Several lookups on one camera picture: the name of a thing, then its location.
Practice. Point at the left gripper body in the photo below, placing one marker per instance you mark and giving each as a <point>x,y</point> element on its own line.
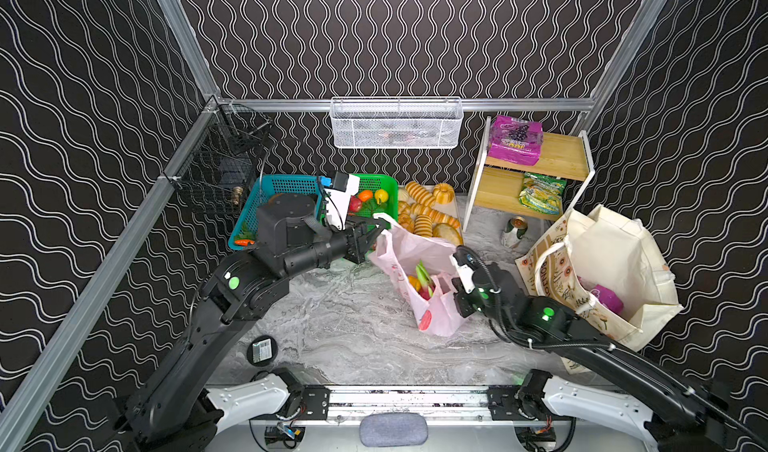
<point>354,242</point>

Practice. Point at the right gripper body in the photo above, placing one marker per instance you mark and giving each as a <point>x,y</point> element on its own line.
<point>462,303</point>

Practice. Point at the pink dragon fruit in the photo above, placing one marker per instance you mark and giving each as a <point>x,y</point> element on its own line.
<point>428,285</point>

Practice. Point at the pink peach plastic bag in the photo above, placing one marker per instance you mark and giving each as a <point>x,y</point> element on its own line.
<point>397,253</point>

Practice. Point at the yellow pear fruit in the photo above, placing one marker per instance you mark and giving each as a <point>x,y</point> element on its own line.
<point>415,283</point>

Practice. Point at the floral canvas tote bag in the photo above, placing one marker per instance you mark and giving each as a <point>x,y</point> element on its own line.
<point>604,247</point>

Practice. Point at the purple snack bag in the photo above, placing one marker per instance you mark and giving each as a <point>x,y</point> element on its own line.
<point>515,140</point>
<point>608,298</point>

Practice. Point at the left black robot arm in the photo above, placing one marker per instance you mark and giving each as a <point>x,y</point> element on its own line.
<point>175,410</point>

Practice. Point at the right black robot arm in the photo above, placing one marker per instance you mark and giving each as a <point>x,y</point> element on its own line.
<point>659,407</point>

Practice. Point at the green plastic basket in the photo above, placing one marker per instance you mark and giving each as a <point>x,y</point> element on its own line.
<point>369,184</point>

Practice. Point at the braided golden bread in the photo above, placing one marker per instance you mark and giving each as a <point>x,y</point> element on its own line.
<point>406,222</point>

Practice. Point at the yellow lemon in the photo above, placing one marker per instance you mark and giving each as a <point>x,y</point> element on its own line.
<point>381,196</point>

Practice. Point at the braided pale bread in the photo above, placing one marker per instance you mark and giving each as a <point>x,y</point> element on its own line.
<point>404,208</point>

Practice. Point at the striped long bread front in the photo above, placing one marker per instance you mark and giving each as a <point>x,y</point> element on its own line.
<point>423,225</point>

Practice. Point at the striped long bread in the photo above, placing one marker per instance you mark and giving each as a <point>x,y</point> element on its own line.
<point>423,225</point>
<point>435,215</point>
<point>420,194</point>

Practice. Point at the striped long bread back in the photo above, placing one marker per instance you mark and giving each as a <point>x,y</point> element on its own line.
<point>420,194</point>

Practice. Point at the white bread tray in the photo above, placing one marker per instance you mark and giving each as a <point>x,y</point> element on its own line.
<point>451,208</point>

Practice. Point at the striped long bread middle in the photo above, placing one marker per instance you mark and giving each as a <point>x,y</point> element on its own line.
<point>435,215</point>

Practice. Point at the large round crusty bread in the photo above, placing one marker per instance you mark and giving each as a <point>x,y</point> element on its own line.
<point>448,233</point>

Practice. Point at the green tea can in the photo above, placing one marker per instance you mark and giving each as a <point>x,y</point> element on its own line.
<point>514,231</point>

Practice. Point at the yellow pumpkin shaped bread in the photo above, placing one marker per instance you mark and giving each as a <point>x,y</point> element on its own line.
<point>443,193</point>

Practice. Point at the white wooden shelf rack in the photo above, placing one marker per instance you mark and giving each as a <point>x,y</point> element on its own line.
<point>496,183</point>

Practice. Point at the green apple tea snack bag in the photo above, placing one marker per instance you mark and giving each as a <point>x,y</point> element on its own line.
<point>542,193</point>

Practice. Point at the teal plastic basket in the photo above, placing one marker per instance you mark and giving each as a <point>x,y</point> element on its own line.
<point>263,189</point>

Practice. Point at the grey padded cushion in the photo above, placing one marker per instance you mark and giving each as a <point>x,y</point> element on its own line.
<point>394,429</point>

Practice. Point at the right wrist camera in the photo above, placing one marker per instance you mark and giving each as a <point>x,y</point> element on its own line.
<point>465,264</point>

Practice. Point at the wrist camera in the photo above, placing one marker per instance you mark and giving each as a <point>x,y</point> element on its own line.
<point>465,264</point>
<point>337,192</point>

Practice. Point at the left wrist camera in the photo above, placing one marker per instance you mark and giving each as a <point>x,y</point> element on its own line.
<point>337,192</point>

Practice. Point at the white wire wall basket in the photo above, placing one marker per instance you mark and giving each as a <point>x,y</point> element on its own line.
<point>409,122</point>

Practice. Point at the metal base rail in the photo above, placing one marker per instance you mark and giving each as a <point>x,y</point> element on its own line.
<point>347,405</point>

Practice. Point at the black wire wall basket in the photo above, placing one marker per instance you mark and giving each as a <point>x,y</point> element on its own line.
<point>216,179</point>

